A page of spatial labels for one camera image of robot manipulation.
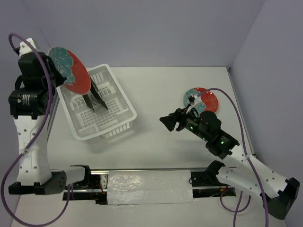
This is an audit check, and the white foam front board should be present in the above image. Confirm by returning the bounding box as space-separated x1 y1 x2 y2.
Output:
9 168 292 227

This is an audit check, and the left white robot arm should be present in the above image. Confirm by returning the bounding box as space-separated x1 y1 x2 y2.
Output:
8 52 93 195

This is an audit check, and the black square plate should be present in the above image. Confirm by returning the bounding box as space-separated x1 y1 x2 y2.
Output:
90 79 108 110
82 94 95 112

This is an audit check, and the metal base rail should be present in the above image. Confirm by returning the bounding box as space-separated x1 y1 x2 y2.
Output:
70 169 236 205

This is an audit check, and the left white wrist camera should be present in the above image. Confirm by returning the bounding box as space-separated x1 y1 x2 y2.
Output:
16 38 39 58

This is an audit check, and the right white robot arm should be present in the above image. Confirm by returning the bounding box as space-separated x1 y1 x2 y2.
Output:
160 109 300 220

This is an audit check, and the small red teal floral plate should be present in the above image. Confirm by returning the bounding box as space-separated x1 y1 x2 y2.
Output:
183 87 219 114

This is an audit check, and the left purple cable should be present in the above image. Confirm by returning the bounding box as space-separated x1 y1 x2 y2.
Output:
0 34 74 226

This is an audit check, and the white plastic dish rack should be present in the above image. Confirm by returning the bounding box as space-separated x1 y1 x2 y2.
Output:
57 64 137 140

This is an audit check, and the purple cable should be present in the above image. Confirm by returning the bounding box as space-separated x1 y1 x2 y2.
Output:
198 87 270 227
0 34 74 226

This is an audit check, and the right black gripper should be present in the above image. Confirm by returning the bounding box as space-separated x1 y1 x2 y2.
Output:
159 103 209 141

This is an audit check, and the large red teal floral plate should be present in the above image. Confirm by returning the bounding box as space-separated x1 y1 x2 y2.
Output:
48 47 91 95

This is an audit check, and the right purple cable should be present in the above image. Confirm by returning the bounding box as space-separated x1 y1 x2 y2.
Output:
198 87 270 227

